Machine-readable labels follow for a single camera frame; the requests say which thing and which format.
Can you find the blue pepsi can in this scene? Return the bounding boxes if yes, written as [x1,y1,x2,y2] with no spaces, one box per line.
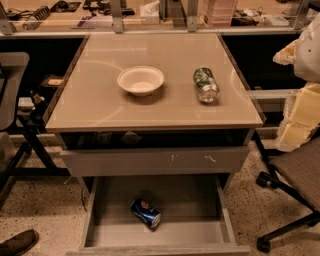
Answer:
[131,198,161,229]

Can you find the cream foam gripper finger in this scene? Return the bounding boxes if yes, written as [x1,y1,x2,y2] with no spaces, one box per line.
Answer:
[276,82,320,152]

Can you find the closed grey top drawer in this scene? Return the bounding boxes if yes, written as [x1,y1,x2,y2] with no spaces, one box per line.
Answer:
[60,146,249,177]

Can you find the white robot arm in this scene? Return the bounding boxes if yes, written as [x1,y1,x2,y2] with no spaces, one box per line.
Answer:
[273,15,320,152]

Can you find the white tissue box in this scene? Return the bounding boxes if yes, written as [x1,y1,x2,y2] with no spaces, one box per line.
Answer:
[140,0,160,25]

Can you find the grey office chair left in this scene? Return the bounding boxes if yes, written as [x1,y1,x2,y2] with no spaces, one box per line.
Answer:
[0,52,70,191]

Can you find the white paper bowl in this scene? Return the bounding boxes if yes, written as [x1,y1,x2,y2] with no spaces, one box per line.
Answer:
[117,66,164,97]

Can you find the green soda can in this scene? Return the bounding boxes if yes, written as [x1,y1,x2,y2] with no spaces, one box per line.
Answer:
[193,67,220,104]

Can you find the open grey middle drawer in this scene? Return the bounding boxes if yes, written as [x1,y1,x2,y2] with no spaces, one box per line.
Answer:
[66,175,250,256]

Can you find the pink stacked trays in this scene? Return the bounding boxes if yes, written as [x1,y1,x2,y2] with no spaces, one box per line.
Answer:
[202,0,237,26]

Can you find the small box on shelf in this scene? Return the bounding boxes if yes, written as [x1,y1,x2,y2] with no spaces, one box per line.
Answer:
[41,75,64,88]

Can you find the grey drawer cabinet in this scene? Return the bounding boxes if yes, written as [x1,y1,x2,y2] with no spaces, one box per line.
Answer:
[43,32,267,178]

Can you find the black coiled cable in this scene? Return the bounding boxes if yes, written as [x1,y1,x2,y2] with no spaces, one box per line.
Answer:
[31,5,51,22]

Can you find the brown office chair right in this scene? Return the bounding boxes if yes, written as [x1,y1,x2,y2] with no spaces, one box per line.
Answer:
[256,135,320,253]

